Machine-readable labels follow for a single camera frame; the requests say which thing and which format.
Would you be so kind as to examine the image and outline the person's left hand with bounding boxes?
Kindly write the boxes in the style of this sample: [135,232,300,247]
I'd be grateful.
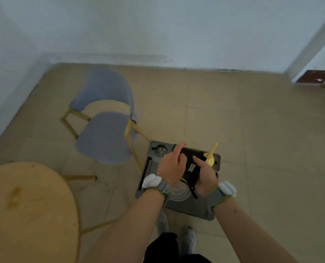
[156,142,188,190]

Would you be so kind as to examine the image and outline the person's right hand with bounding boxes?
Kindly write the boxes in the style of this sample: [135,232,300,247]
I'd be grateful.
[193,156,219,199]

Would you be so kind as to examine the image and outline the black pouch with strap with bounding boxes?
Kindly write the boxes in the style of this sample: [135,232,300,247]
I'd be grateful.
[178,147,207,200]

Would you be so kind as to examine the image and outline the person's right forearm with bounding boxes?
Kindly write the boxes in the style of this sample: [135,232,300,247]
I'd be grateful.
[213,198,299,263]

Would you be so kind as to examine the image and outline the person's left forearm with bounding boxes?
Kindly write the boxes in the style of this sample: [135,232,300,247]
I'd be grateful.
[81,188,166,263]

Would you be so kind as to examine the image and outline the yellow plastic tool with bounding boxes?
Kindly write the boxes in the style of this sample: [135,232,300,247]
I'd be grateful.
[203,142,218,166]

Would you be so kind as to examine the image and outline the clear round lid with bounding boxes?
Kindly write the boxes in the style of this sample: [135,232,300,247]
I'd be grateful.
[168,181,192,202]

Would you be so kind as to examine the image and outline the white grey right wrist tracker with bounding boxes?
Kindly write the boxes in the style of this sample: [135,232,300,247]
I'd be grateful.
[210,180,237,211]

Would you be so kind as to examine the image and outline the white grey wrist tracker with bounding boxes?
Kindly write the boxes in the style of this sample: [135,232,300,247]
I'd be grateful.
[142,174,170,195]
[210,180,237,211]

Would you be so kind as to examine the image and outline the grey plastic tool case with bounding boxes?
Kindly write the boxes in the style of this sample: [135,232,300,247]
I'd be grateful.
[135,140,221,222]

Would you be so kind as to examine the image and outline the white grey left wrist tracker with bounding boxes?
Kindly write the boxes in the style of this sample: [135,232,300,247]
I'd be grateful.
[142,174,170,195]

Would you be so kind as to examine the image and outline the person's grey left shoe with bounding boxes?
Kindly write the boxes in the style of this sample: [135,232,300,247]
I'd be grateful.
[155,211,170,236]

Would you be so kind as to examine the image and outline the person's grey shoe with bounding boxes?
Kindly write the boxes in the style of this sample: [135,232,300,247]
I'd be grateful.
[180,226,196,256]
[155,211,170,236]

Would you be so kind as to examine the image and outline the person's grey right shoe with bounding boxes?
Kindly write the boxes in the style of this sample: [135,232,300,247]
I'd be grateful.
[180,226,196,256]

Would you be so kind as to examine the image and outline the person's black trousers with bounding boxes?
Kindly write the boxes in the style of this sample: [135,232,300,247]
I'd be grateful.
[144,232,213,263]

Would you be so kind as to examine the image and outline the grey upholstered wooden chair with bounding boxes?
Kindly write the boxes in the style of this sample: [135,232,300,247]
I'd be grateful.
[60,68,152,176]

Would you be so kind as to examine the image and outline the brown flat panel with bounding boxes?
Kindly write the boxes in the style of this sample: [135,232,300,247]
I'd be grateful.
[295,70,325,85]

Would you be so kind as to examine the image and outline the round wooden table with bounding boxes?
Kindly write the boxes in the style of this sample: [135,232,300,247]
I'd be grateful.
[0,161,117,263]

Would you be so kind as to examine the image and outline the white door frame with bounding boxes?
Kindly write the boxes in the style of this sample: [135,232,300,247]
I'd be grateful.
[286,7,325,83]

